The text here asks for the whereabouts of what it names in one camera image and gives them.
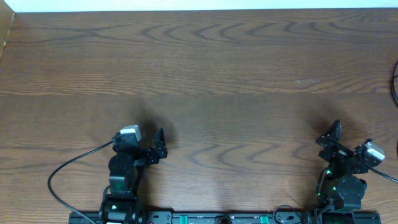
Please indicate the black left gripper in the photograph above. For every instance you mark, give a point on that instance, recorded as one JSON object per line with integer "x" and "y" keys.
{"x": 160, "y": 145}

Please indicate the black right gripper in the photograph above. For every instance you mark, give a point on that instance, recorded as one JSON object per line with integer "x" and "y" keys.
{"x": 336, "y": 151}

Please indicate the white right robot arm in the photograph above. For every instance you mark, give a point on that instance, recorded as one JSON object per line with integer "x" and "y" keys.
{"x": 339, "y": 192}

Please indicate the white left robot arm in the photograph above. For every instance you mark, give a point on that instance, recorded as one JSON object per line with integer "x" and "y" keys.
{"x": 127, "y": 169}

